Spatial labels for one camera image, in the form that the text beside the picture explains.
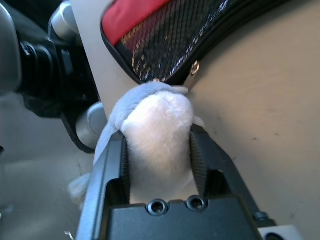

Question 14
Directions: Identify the grey white plush toy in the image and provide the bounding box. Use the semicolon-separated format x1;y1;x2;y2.
66;81;206;204

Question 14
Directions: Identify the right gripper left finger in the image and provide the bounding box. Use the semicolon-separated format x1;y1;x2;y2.
75;136;131;240

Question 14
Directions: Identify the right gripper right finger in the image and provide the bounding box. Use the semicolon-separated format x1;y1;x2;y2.
189;124;277;227

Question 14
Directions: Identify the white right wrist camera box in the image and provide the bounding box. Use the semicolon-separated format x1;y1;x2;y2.
257;224;302;240

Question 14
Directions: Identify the red black paddle case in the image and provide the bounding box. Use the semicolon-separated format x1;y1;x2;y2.
99;0;297;94

